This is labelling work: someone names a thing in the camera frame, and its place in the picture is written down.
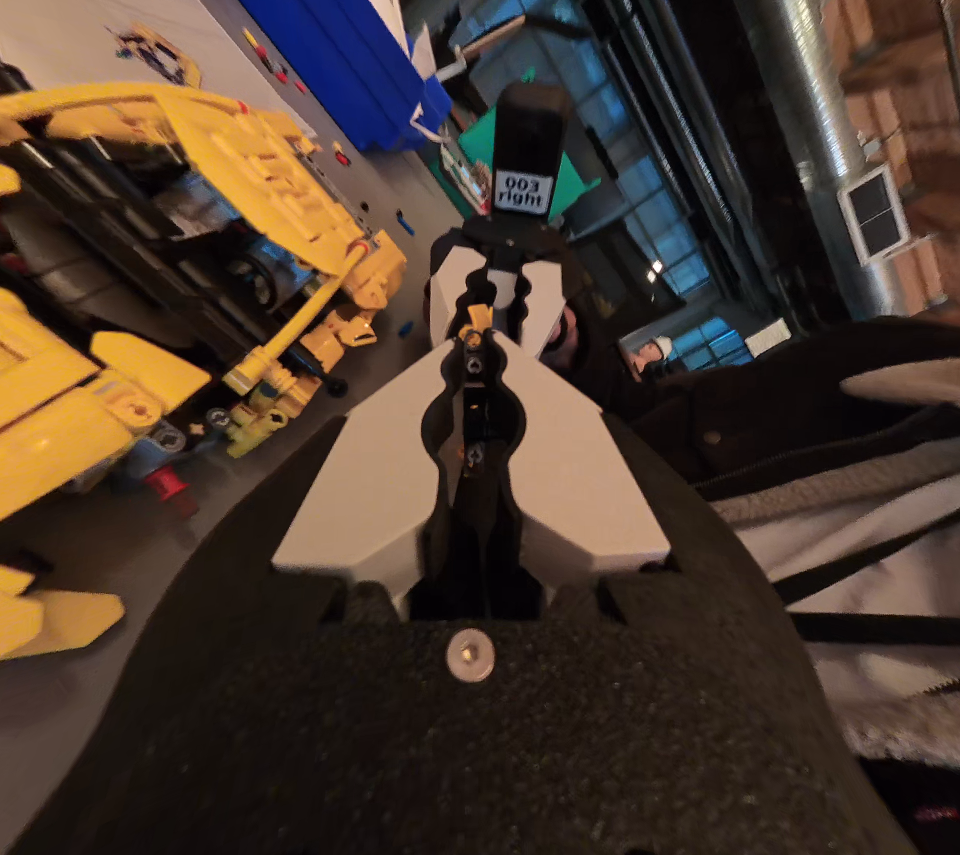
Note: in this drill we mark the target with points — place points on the brown fleece-lined jacket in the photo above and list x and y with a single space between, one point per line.
750 405

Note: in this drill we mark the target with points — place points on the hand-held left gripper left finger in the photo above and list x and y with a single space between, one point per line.
360 495

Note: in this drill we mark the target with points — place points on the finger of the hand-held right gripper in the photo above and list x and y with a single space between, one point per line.
547 300
448 292

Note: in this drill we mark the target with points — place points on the yellow toy brick car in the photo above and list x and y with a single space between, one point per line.
247 157

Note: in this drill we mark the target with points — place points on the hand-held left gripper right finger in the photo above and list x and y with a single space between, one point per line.
585 495

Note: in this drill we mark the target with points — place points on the yellow panel with axle pin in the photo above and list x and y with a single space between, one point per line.
474 319

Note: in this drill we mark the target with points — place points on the teal plastic bin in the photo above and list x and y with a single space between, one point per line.
480 142

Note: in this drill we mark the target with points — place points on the blue plastic bin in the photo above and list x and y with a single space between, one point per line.
300 7

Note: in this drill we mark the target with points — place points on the silver ventilation duct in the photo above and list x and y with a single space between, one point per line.
795 82

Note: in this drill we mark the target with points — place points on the green cutting mat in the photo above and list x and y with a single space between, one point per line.
450 176

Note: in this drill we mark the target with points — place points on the person's right hand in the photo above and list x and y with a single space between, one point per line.
570 341

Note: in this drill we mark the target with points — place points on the white vent grille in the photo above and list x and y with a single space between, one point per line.
874 214

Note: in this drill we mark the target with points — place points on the scattered small brick pins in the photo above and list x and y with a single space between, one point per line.
266 56

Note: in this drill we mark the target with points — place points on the white striped shirt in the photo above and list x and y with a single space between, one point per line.
862 570

